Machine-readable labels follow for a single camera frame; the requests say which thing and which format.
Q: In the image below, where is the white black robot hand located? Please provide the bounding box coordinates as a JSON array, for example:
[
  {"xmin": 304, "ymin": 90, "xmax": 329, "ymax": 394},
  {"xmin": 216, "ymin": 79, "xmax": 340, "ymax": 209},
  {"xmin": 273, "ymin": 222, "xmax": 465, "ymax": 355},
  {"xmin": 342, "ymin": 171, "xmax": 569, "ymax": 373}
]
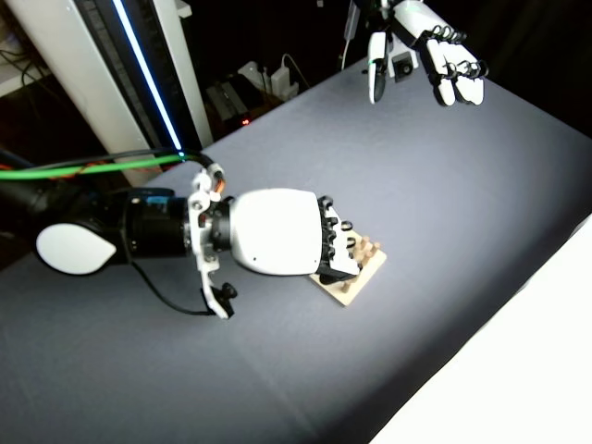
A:
[
  {"xmin": 226, "ymin": 187, "xmax": 366, "ymax": 286},
  {"xmin": 365, "ymin": 0, "xmax": 490, "ymax": 108}
]

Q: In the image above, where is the white column with blue light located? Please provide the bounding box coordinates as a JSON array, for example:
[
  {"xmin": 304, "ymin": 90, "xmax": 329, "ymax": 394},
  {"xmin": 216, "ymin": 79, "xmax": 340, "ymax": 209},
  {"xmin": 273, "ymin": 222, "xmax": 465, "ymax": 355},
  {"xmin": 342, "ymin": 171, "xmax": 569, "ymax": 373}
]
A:
[{"xmin": 4, "ymin": 0, "xmax": 215, "ymax": 186}]

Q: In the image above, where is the white power adapter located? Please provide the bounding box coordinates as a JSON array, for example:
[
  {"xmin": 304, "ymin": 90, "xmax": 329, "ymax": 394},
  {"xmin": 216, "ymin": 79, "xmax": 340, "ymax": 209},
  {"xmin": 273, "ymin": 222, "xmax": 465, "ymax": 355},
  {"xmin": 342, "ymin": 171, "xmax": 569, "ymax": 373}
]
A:
[{"xmin": 269, "ymin": 54, "xmax": 302, "ymax": 99}]

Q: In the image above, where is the white board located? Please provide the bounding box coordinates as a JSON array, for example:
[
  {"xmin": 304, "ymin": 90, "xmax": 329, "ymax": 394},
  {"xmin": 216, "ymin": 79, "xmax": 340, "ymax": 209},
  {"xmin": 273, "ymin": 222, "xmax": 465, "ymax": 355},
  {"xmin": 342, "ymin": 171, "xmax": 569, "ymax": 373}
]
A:
[{"xmin": 368, "ymin": 225, "xmax": 592, "ymax": 444}]

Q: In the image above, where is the green cable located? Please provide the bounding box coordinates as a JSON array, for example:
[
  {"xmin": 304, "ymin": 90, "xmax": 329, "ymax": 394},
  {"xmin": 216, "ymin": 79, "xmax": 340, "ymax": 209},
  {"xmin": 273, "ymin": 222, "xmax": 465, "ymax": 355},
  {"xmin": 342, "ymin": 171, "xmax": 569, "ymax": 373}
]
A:
[{"xmin": 0, "ymin": 154, "xmax": 186, "ymax": 182}]

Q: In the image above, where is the grey table cloth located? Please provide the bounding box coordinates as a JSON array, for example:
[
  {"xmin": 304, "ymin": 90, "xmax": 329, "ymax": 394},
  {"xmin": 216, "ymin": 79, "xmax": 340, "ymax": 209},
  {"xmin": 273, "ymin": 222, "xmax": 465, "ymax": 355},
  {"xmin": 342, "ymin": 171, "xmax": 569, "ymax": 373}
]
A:
[{"xmin": 0, "ymin": 53, "xmax": 592, "ymax": 444}]

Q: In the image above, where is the wooden peg board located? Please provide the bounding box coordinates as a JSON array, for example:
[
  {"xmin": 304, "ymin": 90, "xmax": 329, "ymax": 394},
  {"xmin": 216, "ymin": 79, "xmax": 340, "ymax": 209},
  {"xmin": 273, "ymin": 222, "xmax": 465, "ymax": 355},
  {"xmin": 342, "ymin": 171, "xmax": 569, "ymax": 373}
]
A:
[{"xmin": 308, "ymin": 235, "xmax": 389, "ymax": 307}]

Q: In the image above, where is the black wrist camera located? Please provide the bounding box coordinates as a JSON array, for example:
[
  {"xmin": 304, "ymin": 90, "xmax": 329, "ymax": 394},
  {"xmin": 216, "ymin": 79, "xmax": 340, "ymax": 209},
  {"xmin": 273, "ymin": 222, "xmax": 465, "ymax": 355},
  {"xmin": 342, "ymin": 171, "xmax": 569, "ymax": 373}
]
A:
[{"xmin": 389, "ymin": 50, "xmax": 419, "ymax": 83}]

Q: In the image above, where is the white box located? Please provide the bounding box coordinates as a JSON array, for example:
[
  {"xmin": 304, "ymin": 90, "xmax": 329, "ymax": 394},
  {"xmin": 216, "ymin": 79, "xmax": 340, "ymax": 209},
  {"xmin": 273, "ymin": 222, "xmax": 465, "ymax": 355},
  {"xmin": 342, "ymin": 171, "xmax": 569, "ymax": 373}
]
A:
[{"xmin": 237, "ymin": 61, "xmax": 270, "ymax": 90}]

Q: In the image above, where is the black power strip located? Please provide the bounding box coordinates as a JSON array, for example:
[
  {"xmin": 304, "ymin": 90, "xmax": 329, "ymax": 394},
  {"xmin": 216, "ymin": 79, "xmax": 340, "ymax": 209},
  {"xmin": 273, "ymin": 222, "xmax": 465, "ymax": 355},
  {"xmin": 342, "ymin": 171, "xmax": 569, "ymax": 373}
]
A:
[{"xmin": 204, "ymin": 81, "xmax": 254, "ymax": 124}]

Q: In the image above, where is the white cable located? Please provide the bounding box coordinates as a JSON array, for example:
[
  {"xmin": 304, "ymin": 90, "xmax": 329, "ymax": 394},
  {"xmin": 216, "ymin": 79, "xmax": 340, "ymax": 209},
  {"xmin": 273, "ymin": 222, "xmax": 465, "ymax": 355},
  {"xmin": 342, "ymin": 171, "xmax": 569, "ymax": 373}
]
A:
[{"xmin": 339, "ymin": 0, "xmax": 360, "ymax": 71}]

